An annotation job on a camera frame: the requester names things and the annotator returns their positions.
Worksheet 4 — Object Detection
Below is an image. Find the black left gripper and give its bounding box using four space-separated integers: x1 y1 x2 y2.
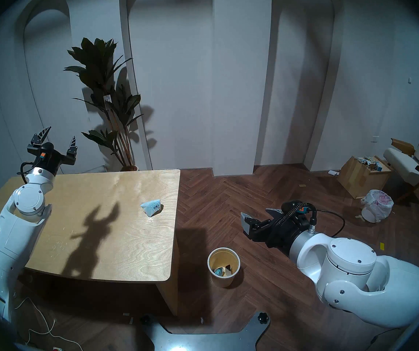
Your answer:
27 127 77 173

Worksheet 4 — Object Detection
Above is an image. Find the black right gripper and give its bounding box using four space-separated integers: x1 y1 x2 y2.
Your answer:
241 200 318 256

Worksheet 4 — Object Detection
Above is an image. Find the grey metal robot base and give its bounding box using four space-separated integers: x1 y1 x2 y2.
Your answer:
139 312 271 351

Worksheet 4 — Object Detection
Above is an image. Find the cream round trash bin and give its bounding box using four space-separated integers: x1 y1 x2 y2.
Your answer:
207 247 241 288

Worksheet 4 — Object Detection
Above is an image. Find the white bin with plastic bag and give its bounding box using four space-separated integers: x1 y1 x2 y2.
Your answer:
360 189 394 223

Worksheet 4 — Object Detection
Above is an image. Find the mixed trash pile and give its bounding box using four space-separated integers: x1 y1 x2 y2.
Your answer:
354 156 383 171

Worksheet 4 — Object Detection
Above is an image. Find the tall green leafy plant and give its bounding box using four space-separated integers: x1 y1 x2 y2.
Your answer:
63 38 144 170

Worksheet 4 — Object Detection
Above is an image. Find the light wooden table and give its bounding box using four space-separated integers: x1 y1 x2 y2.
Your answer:
0 169 181 316

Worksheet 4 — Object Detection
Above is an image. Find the open cardboard box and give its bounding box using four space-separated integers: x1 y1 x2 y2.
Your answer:
337 156 393 199

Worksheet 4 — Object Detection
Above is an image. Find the light blue tissue packet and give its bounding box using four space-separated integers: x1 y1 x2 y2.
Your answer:
140 199 162 217

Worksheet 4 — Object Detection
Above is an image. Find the white cushioned wooden armchair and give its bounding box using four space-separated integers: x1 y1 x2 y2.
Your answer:
383 135 419 205

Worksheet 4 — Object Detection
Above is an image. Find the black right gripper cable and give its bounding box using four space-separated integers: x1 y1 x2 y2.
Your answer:
310 208 346 238

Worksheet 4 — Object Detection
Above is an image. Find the white floor cable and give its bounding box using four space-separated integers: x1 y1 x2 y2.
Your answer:
14 297 84 351

